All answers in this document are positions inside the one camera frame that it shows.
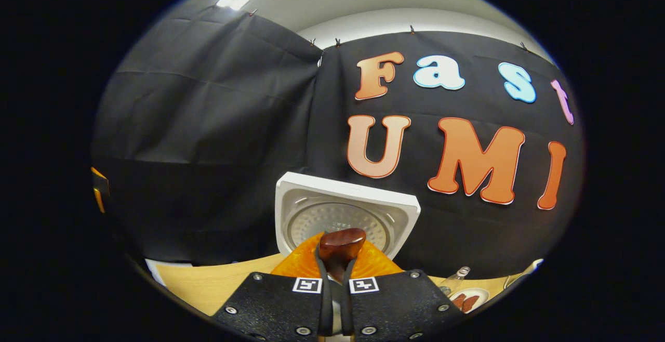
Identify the white rice cooker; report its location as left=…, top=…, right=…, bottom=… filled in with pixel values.
left=274, top=172, right=421, bottom=260

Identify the clear plastic water bottle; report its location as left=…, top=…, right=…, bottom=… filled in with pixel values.
left=439, top=266, right=471, bottom=297

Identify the brown wooden spoon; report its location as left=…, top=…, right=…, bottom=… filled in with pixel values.
left=318, top=228, right=367, bottom=283

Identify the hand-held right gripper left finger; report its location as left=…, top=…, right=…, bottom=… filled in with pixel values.
left=214, top=233, right=336, bottom=340

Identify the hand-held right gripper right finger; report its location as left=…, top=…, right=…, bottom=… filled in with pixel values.
left=342, top=237, right=466, bottom=341

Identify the white oval plate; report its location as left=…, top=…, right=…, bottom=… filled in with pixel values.
left=448, top=287, right=490, bottom=314

